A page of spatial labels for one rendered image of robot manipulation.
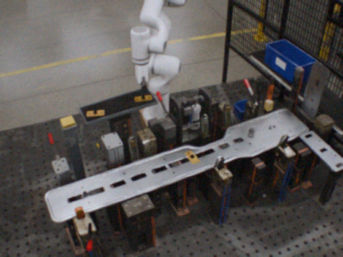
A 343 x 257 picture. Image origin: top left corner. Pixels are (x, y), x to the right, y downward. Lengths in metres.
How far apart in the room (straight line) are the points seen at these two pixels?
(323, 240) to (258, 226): 0.34
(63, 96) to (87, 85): 0.29
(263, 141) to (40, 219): 1.21
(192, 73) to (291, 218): 2.53
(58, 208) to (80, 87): 2.56
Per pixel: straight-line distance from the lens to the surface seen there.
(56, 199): 1.78
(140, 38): 1.74
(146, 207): 1.66
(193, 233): 1.97
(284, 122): 2.16
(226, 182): 1.77
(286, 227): 2.07
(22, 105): 4.12
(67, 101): 4.01
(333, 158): 2.04
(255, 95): 2.10
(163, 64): 2.19
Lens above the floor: 2.34
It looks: 41 degrees down
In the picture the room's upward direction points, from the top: straight up
